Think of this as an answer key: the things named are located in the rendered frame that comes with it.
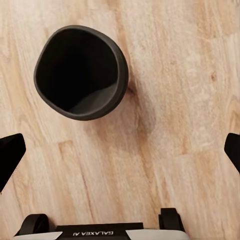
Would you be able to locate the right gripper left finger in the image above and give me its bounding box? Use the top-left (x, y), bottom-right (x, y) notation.
top-left (0, 133), bottom-right (26, 193)

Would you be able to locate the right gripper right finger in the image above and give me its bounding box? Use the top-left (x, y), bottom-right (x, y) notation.
top-left (224, 133), bottom-right (240, 173)

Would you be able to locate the cauldron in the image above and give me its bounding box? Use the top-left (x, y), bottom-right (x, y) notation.
top-left (33, 25), bottom-right (129, 121)

